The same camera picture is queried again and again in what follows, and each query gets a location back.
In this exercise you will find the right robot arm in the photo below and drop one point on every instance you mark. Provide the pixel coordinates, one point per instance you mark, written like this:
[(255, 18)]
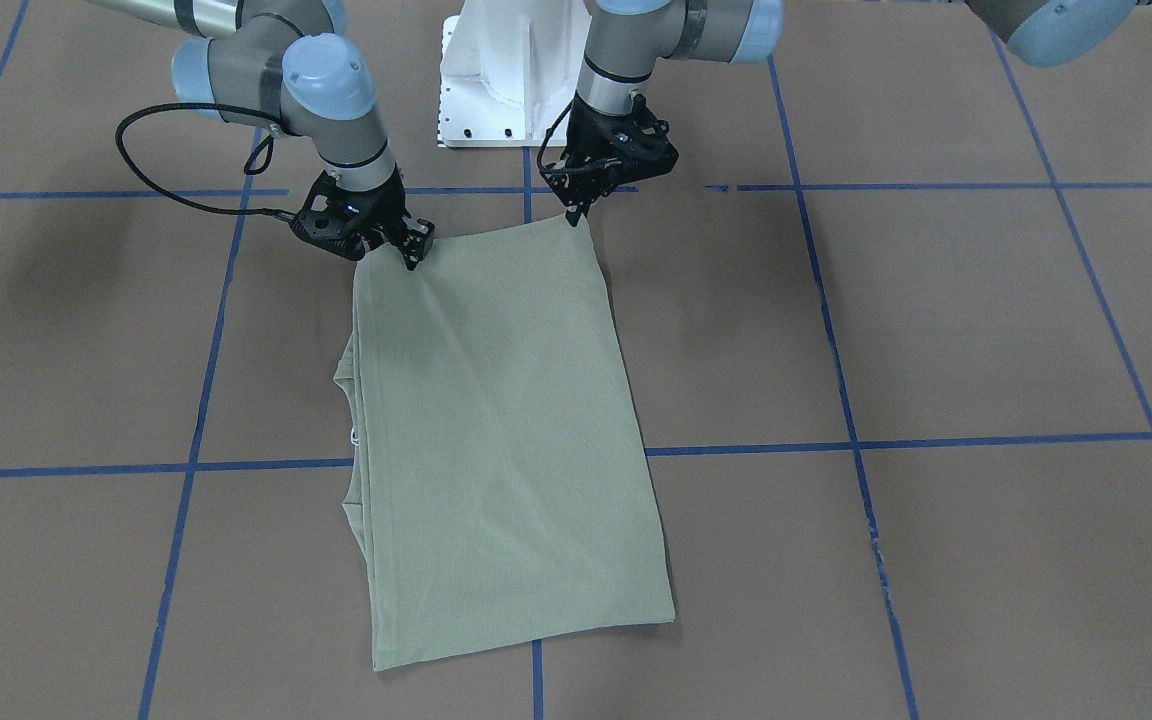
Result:
[(288, 68)]

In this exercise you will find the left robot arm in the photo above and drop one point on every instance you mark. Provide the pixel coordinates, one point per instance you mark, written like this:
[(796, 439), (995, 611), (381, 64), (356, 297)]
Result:
[(627, 38)]

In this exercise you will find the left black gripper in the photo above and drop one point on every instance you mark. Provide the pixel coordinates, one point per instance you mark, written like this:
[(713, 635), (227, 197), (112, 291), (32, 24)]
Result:
[(595, 140)]

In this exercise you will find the olive green long-sleeve shirt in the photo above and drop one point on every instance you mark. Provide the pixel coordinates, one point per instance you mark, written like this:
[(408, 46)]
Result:
[(500, 492)]

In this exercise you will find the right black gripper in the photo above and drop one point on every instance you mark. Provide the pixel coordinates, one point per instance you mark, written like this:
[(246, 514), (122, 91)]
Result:
[(383, 208)]

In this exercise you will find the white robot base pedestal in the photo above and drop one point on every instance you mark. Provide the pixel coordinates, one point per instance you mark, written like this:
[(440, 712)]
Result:
[(509, 68)]

